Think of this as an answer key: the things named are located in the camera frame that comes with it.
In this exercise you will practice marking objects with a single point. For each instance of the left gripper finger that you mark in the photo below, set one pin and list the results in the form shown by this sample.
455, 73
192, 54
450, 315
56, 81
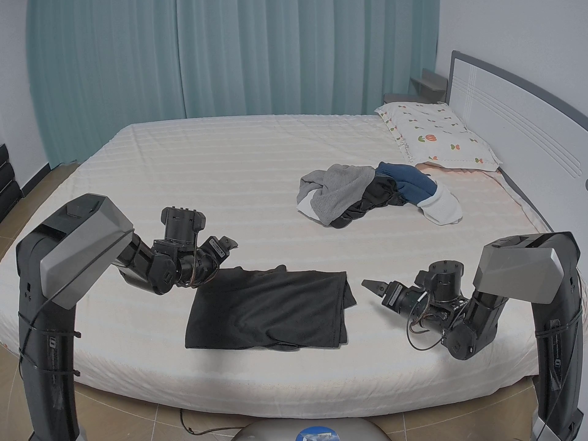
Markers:
230, 244

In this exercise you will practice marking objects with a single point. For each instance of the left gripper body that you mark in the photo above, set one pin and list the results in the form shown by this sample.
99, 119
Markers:
212, 251

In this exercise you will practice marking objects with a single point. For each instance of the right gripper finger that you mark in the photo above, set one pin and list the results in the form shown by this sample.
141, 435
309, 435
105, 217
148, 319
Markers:
377, 288

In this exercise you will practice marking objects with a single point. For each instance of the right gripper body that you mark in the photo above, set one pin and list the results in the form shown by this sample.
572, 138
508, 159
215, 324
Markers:
400, 299

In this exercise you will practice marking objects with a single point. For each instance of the black T-shirt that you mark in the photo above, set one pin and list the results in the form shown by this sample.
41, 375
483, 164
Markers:
266, 306

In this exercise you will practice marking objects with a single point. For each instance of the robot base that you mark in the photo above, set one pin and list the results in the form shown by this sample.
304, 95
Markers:
275, 432

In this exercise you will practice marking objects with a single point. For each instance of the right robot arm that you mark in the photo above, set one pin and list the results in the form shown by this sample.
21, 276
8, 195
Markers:
514, 264

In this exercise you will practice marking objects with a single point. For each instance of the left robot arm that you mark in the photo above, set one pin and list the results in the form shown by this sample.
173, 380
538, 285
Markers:
82, 241

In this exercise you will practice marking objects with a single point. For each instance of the bed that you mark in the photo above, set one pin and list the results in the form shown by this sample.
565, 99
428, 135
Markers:
206, 177

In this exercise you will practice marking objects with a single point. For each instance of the pile of clothes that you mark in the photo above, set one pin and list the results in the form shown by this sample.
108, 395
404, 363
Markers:
340, 186

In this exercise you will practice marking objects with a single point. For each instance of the white printed pillow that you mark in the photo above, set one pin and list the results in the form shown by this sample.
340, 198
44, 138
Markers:
436, 131

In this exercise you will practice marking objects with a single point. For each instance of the grey bedside table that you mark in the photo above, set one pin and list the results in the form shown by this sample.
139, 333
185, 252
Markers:
429, 83

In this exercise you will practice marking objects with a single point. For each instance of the blue-green curtain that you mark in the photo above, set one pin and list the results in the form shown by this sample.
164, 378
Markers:
298, 39
105, 62

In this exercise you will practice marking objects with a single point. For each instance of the black chest of drawers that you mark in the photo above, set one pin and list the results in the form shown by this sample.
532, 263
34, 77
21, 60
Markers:
7, 182

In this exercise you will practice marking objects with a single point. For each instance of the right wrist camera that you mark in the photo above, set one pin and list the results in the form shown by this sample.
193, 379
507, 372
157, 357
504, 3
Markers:
422, 278

